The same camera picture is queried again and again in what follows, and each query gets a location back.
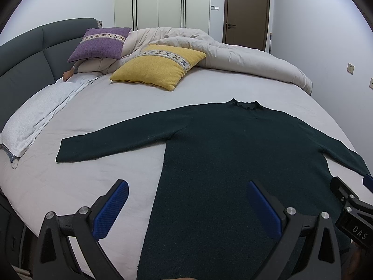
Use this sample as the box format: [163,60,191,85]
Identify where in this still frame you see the beige duvet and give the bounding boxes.
[75,27,313,94]

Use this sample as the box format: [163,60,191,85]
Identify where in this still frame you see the purple patterned cushion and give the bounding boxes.
[68,27,131,63]

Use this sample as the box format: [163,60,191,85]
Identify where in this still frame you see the brown door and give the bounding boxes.
[223,0,270,51]

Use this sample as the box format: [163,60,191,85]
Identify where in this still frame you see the dark grey upholstered headboard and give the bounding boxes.
[0,18,99,128]

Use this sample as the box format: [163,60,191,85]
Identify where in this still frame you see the dark green knit sweater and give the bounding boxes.
[56,101,369,279]

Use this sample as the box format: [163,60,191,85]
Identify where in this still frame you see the white wardrobe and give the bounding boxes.
[114,0,211,33]

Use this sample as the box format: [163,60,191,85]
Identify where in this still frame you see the brown plush toy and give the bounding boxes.
[62,66,77,82]

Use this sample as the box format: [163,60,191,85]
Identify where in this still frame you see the wall socket near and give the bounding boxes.
[347,63,355,75]

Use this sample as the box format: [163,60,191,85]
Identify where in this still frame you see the yellow patterned cushion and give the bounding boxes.
[110,44,206,91]

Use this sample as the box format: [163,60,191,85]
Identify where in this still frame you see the white pillow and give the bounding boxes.
[1,72,103,169]

